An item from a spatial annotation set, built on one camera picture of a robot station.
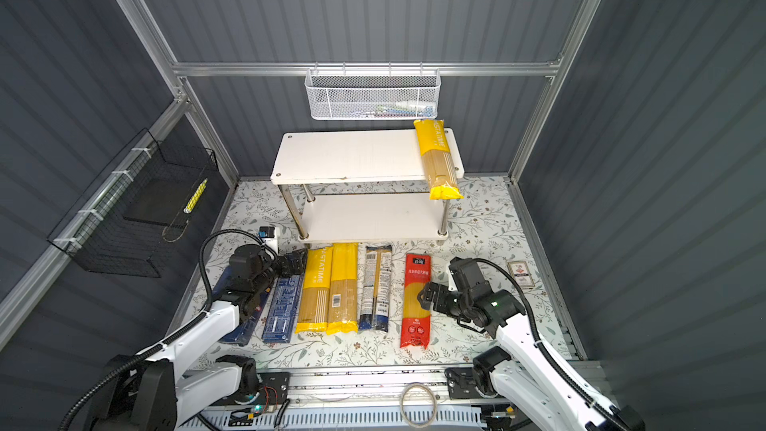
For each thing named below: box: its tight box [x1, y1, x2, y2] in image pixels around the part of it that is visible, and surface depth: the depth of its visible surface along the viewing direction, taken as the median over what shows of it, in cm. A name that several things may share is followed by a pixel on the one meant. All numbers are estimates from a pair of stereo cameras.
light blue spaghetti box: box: [261, 273, 305, 344], surface depth 85 cm
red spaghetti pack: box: [399, 253, 432, 349], surface depth 88 cm
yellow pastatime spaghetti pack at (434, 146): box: [413, 118, 463, 201], surface depth 75 cm
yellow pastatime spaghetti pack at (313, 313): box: [295, 245, 334, 334], surface depth 89 cm
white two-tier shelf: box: [270, 129, 450, 245], surface depth 86 cm
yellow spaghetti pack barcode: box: [327, 242, 360, 336], surface depth 90 cm
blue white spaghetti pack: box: [359, 244, 393, 333], surface depth 90 cm
